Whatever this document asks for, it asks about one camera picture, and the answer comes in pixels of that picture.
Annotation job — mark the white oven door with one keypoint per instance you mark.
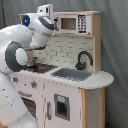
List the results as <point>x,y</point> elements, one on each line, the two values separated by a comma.
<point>33,102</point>

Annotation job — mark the black toy stovetop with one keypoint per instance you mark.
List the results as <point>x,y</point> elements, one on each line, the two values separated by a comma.
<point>40,68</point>

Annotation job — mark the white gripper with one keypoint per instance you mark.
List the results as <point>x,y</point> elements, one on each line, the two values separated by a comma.
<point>47,10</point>

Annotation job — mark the wooden toy kitchen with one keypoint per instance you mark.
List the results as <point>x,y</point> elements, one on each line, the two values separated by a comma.
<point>62,52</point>

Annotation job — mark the grey toy sink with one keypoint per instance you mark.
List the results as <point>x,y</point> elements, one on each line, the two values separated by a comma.
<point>71,74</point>

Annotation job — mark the silver toy pot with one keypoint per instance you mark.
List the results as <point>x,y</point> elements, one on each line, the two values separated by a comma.
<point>32,61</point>

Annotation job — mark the white microwave door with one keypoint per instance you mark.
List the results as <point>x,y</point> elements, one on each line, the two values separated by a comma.
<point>73,24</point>

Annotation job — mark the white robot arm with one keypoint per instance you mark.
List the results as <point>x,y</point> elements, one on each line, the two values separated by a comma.
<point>33,33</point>

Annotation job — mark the black toy faucet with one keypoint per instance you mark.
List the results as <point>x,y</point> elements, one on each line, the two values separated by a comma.
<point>82,57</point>

